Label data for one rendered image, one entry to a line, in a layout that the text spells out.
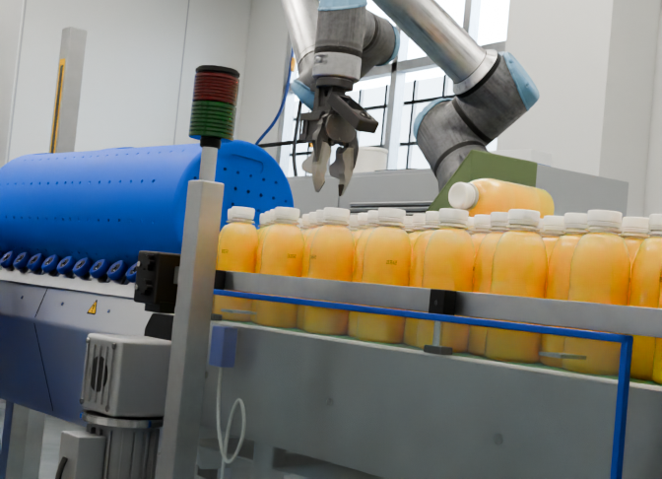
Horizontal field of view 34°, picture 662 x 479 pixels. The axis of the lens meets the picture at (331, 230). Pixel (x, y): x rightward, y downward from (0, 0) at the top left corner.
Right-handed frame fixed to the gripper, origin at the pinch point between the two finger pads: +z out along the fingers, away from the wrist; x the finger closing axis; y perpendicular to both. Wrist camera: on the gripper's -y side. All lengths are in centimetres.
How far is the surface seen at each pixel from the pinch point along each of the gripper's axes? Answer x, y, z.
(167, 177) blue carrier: 22.4, 21.2, 1.0
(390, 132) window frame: -305, 314, -76
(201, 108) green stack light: 48, -28, -4
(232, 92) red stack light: 44, -29, -7
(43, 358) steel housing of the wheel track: 20, 68, 40
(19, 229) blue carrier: 22, 84, 12
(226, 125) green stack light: 45, -29, -2
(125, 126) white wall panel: -240, 510, -79
